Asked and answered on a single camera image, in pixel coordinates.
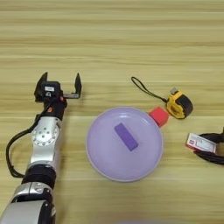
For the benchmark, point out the red white card box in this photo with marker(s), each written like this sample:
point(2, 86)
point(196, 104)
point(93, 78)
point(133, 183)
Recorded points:
point(201, 143)

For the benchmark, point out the purple round plate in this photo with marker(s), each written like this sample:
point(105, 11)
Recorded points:
point(110, 163)

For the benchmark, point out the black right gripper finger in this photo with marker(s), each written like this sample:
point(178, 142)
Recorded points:
point(213, 158)
point(217, 137)

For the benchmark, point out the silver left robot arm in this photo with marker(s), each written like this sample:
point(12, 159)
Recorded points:
point(43, 145)

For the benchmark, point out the yellow black tape measure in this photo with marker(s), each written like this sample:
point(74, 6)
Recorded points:
point(180, 105)

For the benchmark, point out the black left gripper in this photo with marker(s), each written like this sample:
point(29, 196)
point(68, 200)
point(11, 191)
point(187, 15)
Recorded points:
point(55, 109)

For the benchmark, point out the left gripper white-labelled black box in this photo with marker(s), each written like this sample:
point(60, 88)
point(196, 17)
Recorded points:
point(51, 89)

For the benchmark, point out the purple rectangular block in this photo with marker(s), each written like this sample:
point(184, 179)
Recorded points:
point(126, 136)

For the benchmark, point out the red block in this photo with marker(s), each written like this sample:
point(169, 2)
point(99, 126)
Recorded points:
point(159, 116)

